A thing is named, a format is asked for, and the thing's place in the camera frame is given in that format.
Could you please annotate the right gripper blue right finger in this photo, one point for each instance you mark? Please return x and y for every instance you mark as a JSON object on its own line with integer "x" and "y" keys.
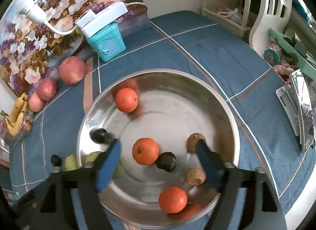
{"x": 212, "y": 165}

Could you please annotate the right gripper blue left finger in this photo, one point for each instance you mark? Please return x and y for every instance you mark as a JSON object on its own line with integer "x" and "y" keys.
{"x": 106, "y": 163}

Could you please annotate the brown kiwi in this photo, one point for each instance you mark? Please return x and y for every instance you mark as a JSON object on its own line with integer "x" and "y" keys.
{"x": 192, "y": 142}
{"x": 195, "y": 177}

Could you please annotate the green pear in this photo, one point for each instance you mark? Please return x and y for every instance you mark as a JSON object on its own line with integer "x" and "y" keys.
{"x": 89, "y": 162}
{"x": 71, "y": 162}

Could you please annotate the dark plum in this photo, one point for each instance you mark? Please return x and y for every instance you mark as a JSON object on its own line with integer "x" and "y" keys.
{"x": 56, "y": 161}
{"x": 166, "y": 161}
{"x": 100, "y": 136}

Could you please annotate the large orange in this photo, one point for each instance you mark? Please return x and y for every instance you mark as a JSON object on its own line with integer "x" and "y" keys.
{"x": 145, "y": 151}

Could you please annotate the small orange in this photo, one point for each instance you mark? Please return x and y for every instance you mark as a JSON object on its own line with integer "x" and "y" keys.
{"x": 172, "y": 200}

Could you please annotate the orange with green stem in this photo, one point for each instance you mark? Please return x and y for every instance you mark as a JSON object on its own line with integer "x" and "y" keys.
{"x": 126, "y": 100}

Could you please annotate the green pear on cloth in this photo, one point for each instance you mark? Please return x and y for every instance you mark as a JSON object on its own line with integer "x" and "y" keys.
{"x": 71, "y": 162}

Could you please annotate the steel bowl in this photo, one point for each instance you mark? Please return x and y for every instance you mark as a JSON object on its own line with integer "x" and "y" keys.
{"x": 172, "y": 105}

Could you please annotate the pale pink apple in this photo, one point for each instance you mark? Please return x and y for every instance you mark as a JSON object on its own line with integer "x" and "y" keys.
{"x": 35, "y": 103}

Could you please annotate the red apple middle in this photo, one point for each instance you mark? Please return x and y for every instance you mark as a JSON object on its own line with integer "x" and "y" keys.
{"x": 47, "y": 89}

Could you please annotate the red apple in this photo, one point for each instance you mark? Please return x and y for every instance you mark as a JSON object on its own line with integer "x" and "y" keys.
{"x": 47, "y": 89}
{"x": 72, "y": 70}

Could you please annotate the red apple right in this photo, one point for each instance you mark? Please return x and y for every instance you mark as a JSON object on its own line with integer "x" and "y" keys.
{"x": 72, "y": 70}

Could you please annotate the banana bunch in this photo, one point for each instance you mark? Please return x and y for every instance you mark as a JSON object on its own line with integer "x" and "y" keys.
{"x": 15, "y": 119}

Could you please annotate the teal plastic box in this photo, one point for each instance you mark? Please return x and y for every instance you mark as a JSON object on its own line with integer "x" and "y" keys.
{"x": 107, "y": 42}

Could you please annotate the blue plaid tablecloth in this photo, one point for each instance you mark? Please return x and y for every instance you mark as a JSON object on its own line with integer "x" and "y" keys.
{"x": 188, "y": 42}

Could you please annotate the flower painting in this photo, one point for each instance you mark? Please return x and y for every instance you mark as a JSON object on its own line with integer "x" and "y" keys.
{"x": 36, "y": 35}

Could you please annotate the white chair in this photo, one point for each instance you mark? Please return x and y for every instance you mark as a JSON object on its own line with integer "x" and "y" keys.
{"x": 273, "y": 14}

